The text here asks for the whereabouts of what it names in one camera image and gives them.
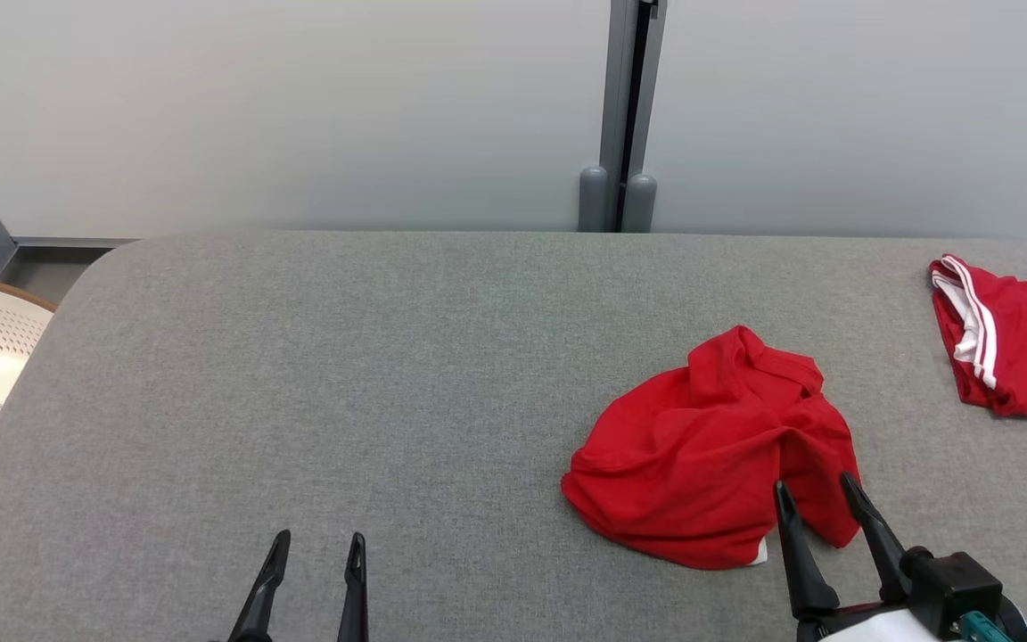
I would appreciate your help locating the red jersey with white sleeves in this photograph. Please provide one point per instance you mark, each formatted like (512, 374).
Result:
(1026, 343)

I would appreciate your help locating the grey partition post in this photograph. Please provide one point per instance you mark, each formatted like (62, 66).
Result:
(620, 89)

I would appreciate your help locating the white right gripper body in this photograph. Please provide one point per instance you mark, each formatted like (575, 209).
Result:
(870, 626)

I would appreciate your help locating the teal right camera connector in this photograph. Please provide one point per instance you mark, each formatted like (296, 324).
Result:
(979, 629)

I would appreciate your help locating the grey cylindrical post foot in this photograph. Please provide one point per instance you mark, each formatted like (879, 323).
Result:
(594, 201)
(641, 205)

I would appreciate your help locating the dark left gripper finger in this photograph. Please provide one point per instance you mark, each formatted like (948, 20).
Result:
(354, 597)
(259, 593)

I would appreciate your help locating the plain red shirt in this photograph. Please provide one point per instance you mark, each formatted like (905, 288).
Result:
(692, 455)

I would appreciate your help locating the grey fabric sofa cushion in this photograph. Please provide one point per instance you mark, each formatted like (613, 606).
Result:
(344, 383)

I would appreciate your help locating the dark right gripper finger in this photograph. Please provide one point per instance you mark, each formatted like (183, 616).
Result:
(801, 562)
(875, 539)

